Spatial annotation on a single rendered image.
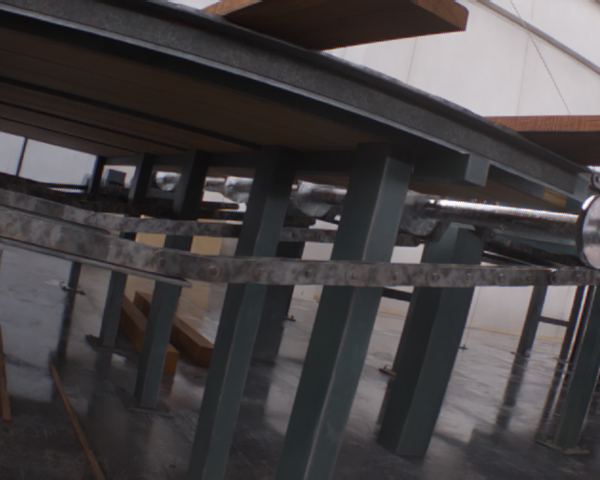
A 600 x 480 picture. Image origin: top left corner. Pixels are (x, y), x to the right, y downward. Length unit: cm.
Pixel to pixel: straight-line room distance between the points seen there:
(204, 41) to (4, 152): 551
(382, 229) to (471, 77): 791
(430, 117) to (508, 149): 15
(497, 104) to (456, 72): 77
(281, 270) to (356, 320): 20
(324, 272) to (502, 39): 859
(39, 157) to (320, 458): 541
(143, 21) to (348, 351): 58
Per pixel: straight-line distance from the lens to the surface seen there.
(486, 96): 907
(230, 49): 84
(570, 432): 287
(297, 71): 87
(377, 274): 97
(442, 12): 70
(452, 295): 219
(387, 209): 106
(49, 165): 630
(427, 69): 852
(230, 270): 88
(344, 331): 106
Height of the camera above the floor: 61
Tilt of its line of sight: 1 degrees up
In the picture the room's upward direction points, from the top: 14 degrees clockwise
